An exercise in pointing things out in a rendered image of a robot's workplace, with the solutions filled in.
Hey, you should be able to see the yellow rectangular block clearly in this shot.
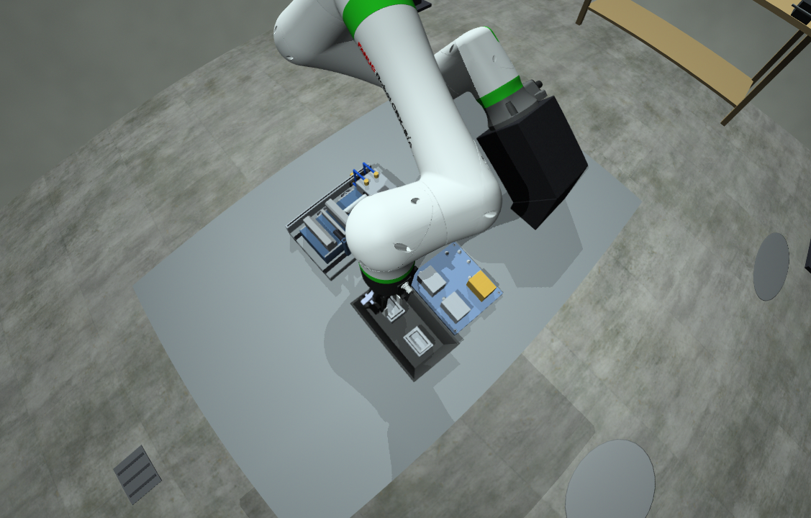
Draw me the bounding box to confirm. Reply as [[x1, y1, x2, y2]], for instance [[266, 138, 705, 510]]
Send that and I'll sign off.
[[466, 271, 496, 302]]

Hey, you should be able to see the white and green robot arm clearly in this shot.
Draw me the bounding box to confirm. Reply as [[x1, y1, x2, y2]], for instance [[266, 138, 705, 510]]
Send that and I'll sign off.
[[273, 0, 547, 294]]

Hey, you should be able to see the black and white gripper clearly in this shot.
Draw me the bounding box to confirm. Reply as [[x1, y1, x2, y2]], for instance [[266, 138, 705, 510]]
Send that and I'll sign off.
[[358, 265, 418, 317]]

